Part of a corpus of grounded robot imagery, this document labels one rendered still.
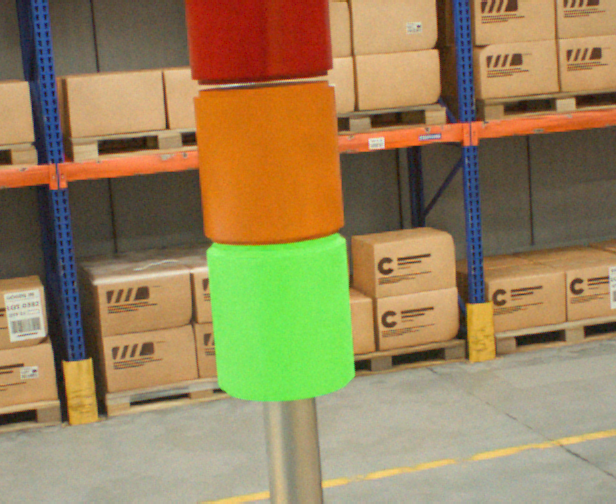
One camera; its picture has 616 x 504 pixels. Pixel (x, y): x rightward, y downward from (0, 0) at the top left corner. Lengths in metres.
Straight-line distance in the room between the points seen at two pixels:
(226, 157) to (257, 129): 0.02
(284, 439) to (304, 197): 0.09
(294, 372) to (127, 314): 7.79
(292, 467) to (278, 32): 0.16
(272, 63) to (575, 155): 10.25
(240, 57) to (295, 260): 0.07
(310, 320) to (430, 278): 8.39
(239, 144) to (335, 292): 0.06
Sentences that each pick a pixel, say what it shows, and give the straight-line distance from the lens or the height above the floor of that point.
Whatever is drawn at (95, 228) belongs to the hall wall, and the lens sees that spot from 9.51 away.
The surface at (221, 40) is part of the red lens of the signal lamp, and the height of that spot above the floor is 2.29.
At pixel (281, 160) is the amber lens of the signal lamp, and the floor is 2.24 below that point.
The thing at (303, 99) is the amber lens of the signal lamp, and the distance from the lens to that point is 0.44.
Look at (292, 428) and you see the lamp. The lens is 0.48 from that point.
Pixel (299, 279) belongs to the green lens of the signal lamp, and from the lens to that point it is 0.45.
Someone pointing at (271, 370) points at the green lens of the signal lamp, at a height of 2.17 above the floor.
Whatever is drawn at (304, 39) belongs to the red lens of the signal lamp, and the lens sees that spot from 0.44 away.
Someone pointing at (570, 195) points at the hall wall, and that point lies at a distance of 10.69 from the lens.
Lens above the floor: 2.29
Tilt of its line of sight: 10 degrees down
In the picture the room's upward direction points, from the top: 4 degrees counter-clockwise
